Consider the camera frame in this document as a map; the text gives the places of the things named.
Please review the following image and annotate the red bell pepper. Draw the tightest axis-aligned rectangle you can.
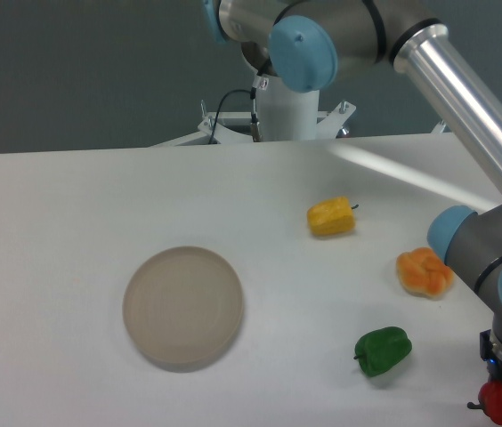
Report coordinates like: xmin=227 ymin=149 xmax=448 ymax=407
xmin=466 ymin=381 xmax=502 ymax=426

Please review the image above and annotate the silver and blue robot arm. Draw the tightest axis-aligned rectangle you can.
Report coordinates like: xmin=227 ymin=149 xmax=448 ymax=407
xmin=203 ymin=1 xmax=502 ymax=425

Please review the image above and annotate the green bell pepper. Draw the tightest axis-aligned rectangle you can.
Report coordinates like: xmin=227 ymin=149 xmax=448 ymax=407
xmin=354 ymin=326 xmax=413 ymax=377

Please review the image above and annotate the yellow bell pepper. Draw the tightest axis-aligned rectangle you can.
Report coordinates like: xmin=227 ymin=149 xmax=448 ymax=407
xmin=306 ymin=196 xmax=358 ymax=237

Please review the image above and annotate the orange braided bread roll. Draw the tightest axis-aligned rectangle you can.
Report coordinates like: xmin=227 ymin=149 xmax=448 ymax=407
xmin=396 ymin=247 xmax=454 ymax=299

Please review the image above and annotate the beige round plate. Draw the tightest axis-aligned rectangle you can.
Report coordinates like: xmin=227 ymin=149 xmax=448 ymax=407
xmin=122 ymin=246 xmax=245 ymax=372

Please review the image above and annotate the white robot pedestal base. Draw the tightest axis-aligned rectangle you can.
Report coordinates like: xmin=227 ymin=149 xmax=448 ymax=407
xmin=159 ymin=77 xmax=356 ymax=147

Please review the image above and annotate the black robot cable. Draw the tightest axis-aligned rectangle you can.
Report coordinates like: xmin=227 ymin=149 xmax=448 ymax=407
xmin=208 ymin=55 xmax=274 ymax=146

